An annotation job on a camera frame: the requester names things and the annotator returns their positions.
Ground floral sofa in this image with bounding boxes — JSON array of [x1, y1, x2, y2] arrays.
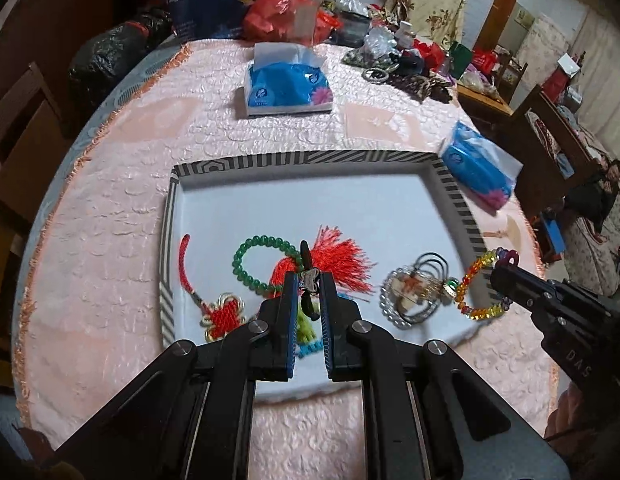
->
[[565, 210, 620, 296]]

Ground blue tissue pack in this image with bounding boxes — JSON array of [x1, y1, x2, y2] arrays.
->
[[241, 42, 335, 118], [437, 121, 522, 211]]

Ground clear plastic jar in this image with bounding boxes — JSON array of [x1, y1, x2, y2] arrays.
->
[[289, 0, 325, 43]]

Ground small red bag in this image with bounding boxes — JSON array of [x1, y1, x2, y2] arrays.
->
[[471, 50, 498, 73]]

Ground rainbow bead bracelet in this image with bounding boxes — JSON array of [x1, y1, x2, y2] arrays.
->
[[455, 247, 518, 321]]

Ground green blue knitted flower strands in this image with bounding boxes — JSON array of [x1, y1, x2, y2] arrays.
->
[[294, 305, 327, 359]]

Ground dark metal pot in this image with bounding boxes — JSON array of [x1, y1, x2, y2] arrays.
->
[[335, 10, 372, 47]]

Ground blue stool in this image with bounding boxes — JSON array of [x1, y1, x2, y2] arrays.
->
[[540, 217, 563, 263]]

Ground green bead bracelet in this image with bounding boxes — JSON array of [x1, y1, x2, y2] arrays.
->
[[232, 236, 306, 296]]

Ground black plastic bag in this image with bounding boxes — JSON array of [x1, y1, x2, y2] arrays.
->
[[67, 7, 173, 111]]

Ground dark blue shopping bag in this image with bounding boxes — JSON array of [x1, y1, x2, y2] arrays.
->
[[160, 0, 268, 41]]

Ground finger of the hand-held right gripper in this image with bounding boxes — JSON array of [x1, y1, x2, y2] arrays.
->
[[490, 262, 553, 311]]

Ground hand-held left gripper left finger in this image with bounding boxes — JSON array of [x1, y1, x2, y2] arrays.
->
[[55, 272, 301, 480]]

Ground red plastic bag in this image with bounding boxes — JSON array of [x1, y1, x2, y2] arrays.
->
[[242, 0, 341, 45]]

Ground person's right forearm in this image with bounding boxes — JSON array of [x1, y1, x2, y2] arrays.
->
[[542, 382, 620, 480]]

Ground pile of assorted trinkets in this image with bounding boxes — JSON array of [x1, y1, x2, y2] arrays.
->
[[342, 25, 453, 103]]

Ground black clip with silver charm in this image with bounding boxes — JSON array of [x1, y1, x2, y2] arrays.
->
[[299, 240, 321, 320]]

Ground wooden side table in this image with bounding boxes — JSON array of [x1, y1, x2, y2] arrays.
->
[[457, 82, 513, 126]]

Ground striped shallow tray box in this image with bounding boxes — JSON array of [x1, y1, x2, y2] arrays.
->
[[159, 150, 491, 403]]

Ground wooden chair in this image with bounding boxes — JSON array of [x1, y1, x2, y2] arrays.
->
[[510, 85, 606, 216], [0, 62, 73, 396]]

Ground red knot tassel ornament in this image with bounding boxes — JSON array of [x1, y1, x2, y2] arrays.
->
[[179, 224, 375, 343]]

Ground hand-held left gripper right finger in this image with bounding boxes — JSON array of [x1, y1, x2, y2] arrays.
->
[[320, 272, 566, 480]]

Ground pendant with black cord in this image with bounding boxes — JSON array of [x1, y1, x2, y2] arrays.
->
[[397, 252, 448, 323]]

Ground pink embossed tablecloth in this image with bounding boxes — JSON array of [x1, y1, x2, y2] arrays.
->
[[12, 37, 561, 480]]

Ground floral cloth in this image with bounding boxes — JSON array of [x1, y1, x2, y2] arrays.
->
[[387, 0, 468, 43]]

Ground clear bead bracelet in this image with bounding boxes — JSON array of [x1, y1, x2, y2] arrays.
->
[[380, 267, 458, 331]]

